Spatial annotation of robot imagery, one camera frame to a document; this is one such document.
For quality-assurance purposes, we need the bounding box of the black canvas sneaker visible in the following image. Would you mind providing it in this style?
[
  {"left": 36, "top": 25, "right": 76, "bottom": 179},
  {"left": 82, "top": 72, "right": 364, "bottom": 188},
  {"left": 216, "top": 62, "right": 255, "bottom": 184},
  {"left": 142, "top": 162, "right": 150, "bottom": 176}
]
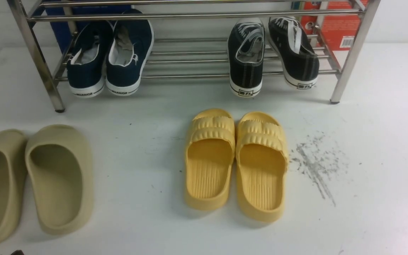
[
  {"left": 227, "top": 18, "right": 266, "bottom": 97},
  {"left": 268, "top": 17, "right": 319, "bottom": 90}
]

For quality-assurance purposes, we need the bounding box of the right navy canvas shoe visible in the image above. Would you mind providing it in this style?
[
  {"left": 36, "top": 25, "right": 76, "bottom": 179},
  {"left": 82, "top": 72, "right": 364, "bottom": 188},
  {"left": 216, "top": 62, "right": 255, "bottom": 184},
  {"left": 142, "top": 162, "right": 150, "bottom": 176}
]
[{"left": 106, "top": 19, "right": 154, "bottom": 96}]

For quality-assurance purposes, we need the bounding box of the navy canvas shoe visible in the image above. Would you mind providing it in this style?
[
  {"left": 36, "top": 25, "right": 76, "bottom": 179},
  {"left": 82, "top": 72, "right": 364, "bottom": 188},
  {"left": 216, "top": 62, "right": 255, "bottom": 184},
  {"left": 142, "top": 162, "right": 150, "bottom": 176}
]
[
  {"left": 66, "top": 21, "right": 113, "bottom": 98},
  {"left": 106, "top": 19, "right": 154, "bottom": 96}
]

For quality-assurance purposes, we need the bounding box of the left navy canvas shoe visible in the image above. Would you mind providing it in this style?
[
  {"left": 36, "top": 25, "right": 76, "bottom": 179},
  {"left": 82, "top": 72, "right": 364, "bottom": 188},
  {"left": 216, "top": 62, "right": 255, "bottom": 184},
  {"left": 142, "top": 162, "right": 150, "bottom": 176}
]
[{"left": 66, "top": 21, "right": 113, "bottom": 98}]

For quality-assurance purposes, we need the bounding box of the stainless steel shoe rack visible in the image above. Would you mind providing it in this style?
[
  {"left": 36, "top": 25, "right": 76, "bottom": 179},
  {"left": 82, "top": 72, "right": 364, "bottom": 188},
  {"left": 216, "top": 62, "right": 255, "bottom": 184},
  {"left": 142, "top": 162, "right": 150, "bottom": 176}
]
[{"left": 7, "top": 0, "right": 380, "bottom": 113}]

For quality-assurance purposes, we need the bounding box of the blue box behind rack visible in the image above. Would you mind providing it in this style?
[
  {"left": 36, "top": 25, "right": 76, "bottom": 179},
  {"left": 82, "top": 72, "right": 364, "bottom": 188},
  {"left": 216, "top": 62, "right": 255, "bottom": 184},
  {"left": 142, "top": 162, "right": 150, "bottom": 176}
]
[{"left": 45, "top": 5, "right": 132, "bottom": 53}]

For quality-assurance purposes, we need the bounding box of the left yellow rubber slipper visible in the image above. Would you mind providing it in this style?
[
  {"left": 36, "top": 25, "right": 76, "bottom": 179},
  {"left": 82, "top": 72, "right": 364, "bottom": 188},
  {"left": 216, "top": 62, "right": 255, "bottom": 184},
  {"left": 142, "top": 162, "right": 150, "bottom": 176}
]
[{"left": 185, "top": 108, "right": 236, "bottom": 210}]

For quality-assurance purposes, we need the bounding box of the yellow rubber slipper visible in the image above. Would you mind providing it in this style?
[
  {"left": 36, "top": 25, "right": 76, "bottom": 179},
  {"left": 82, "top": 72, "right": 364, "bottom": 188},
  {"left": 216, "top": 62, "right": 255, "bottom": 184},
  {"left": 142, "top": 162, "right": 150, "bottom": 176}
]
[
  {"left": 185, "top": 108, "right": 236, "bottom": 210},
  {"left": 235, "top": 111, "right": 289, "bottom": 223}
]

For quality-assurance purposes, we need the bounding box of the right yellow rubber slipper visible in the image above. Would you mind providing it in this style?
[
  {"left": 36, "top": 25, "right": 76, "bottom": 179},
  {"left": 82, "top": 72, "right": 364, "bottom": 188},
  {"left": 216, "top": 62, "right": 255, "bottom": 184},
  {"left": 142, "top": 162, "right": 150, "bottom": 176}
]
[{"left": 235, "top": 111, "right": 289, "bottom": 223}]

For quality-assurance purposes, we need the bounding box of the right beige foam slide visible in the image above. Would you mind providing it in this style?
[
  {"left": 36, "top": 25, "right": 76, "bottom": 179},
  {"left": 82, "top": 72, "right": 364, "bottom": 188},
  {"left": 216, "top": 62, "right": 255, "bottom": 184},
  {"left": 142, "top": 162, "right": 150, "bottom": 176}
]
[{"left": 25, "top": 124, "right": 94, "bottom": 235}]

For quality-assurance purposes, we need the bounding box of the beige foam slide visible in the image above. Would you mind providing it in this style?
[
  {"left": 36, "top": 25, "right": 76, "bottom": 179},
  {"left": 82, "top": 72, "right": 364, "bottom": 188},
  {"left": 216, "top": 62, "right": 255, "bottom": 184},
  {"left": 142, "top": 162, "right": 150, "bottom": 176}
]
[
  {"left": 0, "top": 129, "right": 27, "bottom": 243},
  {"left": 25, "top": 124, "right": 94, "bottom": 235}
]

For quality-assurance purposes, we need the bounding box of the red cardboard box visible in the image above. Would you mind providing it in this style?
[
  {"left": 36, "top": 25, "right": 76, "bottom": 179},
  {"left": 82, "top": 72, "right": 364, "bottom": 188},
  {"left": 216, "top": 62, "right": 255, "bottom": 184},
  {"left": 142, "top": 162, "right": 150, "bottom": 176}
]
[{"left": 290, "top": 0, "right": 360, "bottom": 51}]

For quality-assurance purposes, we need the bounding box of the left beige foam slide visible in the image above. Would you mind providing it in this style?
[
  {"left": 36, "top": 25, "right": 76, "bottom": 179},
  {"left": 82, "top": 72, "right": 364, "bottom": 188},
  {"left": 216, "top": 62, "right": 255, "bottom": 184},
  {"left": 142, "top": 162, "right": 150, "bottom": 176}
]
[{"left": 0, "top": 129, "right": 27, "bottom": 243}]

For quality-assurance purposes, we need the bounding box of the dark object bottom edge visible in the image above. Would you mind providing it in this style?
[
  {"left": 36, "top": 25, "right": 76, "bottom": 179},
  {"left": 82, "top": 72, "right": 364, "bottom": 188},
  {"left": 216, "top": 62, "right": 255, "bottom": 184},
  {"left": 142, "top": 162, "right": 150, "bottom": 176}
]
[{"left": 10, "top": 250, "right": 24, "bottom": 255}]

